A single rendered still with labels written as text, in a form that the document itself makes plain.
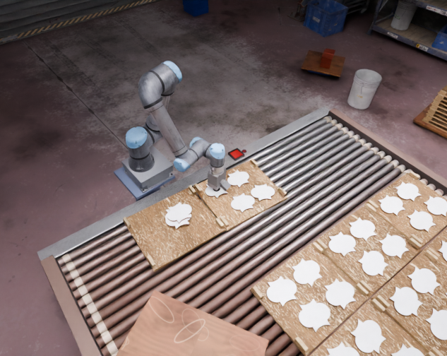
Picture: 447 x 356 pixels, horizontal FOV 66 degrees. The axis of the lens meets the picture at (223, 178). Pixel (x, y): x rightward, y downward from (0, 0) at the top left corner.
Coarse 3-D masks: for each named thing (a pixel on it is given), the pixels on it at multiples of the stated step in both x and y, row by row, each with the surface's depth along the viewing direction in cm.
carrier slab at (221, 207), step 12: (240, 168) 207; (252, 168) 208; (252, 180) 201; (264, 180) 201; (204, 192) 194; (228, 192) 194; (240, 192) 195; (276, 192) 196; (216, 204) 188; (228, 204) 189; (264, 204) 189; (276, 204) 191; (216, 216) 183; (228, 216) 183; (240, 216) 183; (252, 216) 184; (228, 228) 178
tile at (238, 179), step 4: (236, 172) 203; (240, 172) 203; (244, 172) 204; (232, 176) 201; (236, 176) 201; (240, 176) 202; (244, 176) 202; (248, 176) 202; (228, 180) 199; (232, 180) 199; (236, 180) 199; (240, 180) 199; (244, 180) 199; (232, 184) 197; (236, 184) 197; (240, 184) 197
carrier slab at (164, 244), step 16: (160, 208) 185; (192, 208) 186; (144, 224) 178; (160, 224) 179; (192, 224) 179; (208, 224) 180; (144, 240) 172; (160, 240) 172; (176, 240) 172; (192, 240) 173; (208, 240) 174; (160, 256) 166; (176, 256) 166
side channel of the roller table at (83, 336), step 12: (48, 264) 160; (48, 276) 156; (60, 276) 156; (60, 288) 152; (60, 300) 149; (72, 300) 149; (72, 312) 146; (72, 324) 142; (84, 324) 142; (84, 336) 139; (84, 348) 136; (96, 348) 136
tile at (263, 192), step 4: (264, 184) 198; (256, 188) 196; (260, 188) 196; (264, 188) 196; (268, 188) 196; (272, 188) 196; (252, 192) 193; (256, 192) 194; (260, 192) 194; (264, 192) 194; (268, 192) 194; (272, 192) 194; (252, 196) 193; (256, 196) 191; (260, 196) 192; (264, 196) 192; (268, 196) 192; (260, 200) 190
